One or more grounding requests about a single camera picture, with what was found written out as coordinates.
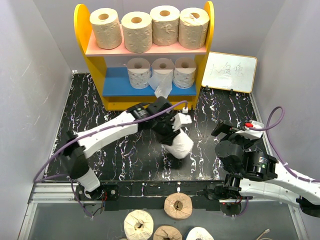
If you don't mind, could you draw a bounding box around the wrapped white roll bottom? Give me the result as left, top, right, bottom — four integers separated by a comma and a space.
183, 226, 214, 240

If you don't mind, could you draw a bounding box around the white patterned paper roll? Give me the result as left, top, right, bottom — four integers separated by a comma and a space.
126, 57, 151, 89

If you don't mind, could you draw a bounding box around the wrapped white roll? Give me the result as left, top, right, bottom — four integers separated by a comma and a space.
123, 209, 154, 240
183, 226, 214, 240

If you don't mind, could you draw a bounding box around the plain white roll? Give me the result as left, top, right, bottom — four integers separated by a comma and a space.
162, 129, 194, 159

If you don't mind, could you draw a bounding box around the white paper roll sheet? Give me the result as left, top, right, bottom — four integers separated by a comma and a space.
148, 58, 175, 98

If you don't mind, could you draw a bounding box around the wrapped tan roll bottom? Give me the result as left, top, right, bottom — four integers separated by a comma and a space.
153, 225, 183, 240

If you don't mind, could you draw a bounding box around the small whiteboard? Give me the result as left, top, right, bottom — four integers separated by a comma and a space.
201, 51, 258, 94

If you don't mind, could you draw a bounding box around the wrapped tan roll front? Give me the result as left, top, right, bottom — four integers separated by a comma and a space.
164, 192, 193, 220

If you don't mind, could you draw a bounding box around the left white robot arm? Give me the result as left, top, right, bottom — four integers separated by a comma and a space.
60, 97, 182, 200

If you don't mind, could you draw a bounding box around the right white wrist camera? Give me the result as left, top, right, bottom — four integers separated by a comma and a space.
236, 120, 265, 141

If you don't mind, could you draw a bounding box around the tan roll with white scrap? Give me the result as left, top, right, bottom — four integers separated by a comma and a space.
178, 7, 210, 50

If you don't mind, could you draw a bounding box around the yellow shelf unit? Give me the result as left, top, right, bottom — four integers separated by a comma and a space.
74, 1, 215, 111

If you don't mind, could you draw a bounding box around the tan paper roll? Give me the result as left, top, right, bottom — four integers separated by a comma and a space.
121, 11, 153, 53
150, 5, 180, 46
89, 8, 122, 50

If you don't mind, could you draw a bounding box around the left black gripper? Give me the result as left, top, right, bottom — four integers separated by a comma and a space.
151, 116, 181, 145

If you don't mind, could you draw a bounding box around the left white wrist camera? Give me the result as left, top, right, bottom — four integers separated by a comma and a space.
172, 107, 192, 131

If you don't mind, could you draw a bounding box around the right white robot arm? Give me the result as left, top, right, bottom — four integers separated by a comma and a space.
211, 120, 320, 218

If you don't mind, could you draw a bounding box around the white cable end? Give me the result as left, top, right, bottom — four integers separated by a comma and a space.
256, 227, 271, 240

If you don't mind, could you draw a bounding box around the wrapped tan roll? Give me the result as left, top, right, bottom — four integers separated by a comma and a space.
153, 225, 183, 240
164, 192, 193, 220

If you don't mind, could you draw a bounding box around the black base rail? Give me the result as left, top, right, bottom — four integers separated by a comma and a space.
73, 180, 252, 213

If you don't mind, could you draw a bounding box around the wrapped white roll front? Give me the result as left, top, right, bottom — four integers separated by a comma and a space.
123, 209, 154, 240

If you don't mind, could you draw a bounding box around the white dotted roll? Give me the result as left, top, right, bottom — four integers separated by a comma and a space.
173, 57, 197, 89

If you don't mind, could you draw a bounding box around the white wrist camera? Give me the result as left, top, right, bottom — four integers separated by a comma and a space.
236, 120, 265, 141
172, 107, 192, 131

